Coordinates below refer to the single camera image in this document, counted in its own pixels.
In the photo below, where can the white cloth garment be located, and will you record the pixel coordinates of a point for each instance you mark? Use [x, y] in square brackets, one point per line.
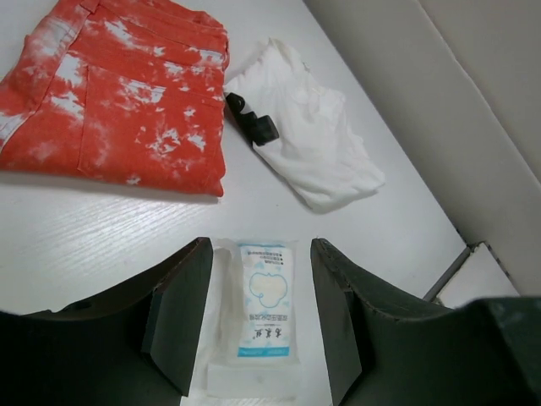
[317, 154]

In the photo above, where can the white cotton pads packet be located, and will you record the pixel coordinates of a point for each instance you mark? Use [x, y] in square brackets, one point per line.
[248, 352]

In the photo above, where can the black clip on garment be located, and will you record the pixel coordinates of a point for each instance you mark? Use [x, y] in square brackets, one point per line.
[258, 130]

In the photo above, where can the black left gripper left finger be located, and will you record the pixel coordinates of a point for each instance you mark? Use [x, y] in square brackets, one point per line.
[132, 344]

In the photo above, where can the orange white tie-dye shorts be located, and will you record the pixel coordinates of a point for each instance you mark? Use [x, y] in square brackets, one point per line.
[124, 92]

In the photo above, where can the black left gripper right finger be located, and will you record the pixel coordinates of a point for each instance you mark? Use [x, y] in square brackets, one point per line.
[384, 346]

